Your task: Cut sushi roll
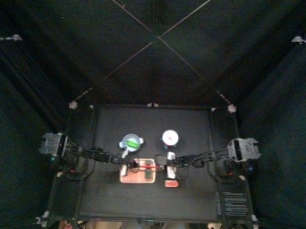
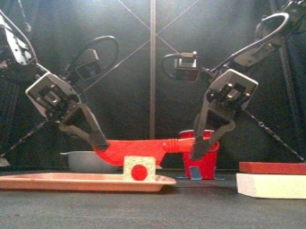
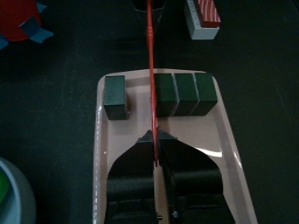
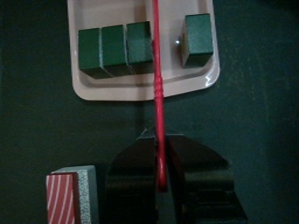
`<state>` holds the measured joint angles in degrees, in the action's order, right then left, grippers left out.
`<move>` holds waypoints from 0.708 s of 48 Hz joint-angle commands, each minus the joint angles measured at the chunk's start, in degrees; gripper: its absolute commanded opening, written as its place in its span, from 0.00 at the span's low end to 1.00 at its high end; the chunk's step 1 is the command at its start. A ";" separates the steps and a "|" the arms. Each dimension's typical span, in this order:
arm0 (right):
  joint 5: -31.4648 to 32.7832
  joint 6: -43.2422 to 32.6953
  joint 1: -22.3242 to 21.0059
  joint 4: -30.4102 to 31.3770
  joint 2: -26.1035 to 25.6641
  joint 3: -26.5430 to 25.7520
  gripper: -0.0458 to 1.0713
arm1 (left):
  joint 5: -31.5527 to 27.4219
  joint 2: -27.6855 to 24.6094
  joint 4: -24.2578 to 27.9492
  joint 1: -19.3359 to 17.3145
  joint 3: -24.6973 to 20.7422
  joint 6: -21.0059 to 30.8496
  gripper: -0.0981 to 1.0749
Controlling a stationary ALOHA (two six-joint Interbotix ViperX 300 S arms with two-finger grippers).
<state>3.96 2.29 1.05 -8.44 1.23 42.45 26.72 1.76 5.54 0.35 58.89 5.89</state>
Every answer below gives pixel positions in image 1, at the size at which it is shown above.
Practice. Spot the black toy sushi roll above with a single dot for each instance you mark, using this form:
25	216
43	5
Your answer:
149	174

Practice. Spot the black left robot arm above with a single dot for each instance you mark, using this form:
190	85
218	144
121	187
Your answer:
96	154

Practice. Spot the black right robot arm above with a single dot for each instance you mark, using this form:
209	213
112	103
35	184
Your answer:
208	155

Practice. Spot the small dark blue red toy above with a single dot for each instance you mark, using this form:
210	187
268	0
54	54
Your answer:
166	147

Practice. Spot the pink wooden cutting board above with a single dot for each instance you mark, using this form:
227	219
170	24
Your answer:
134	178

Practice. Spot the blue grey toy pot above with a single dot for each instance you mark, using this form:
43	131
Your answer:
125	143

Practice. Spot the small red block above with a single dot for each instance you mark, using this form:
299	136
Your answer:
172	184

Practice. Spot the green toy vegetable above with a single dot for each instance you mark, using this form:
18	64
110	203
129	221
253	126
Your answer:
133	144

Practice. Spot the white round plate red centre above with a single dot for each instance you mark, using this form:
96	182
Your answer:
170	137

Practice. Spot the silver frame corner bracket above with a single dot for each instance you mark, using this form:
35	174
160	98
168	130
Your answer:
232	108
153	104
73	104
15	37
299	39

